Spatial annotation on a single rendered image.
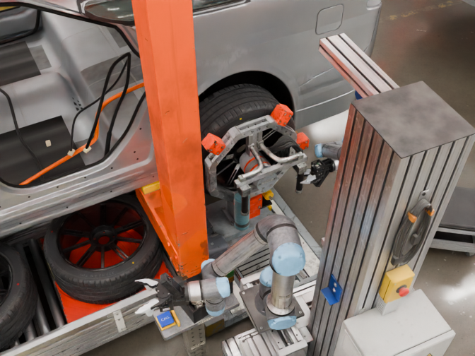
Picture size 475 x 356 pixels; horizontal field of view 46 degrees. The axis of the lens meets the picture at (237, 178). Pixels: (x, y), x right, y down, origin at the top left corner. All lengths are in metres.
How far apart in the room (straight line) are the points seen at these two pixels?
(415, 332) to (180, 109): 1.18
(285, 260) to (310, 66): 1.50
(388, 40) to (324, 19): 2.75
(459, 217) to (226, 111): 1.66
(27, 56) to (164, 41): 2.34
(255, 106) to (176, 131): 0.81
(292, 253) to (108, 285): 1.42
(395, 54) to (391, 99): 3.93
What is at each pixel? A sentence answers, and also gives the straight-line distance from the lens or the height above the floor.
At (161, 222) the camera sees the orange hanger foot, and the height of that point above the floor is 0.68.
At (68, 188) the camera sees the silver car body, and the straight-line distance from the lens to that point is 2.97.
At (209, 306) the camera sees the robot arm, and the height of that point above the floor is 1.14.
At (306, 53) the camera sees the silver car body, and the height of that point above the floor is 1.30.
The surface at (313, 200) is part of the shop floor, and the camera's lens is 4.03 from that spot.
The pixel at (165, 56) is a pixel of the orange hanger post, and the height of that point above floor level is 1.91.
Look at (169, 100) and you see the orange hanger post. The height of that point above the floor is 1.72.
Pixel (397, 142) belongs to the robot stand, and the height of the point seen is 2.03.
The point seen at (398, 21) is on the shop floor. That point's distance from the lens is 6.09.
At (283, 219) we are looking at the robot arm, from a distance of 2.01.
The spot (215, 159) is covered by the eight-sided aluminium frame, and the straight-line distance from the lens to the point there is 2.87.
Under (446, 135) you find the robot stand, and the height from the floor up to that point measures 2.03.
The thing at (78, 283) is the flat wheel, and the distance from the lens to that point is 3.13.
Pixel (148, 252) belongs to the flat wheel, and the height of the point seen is 0.50.
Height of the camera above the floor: 3.02
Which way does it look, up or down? 47 degrees down
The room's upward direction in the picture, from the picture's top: straight up
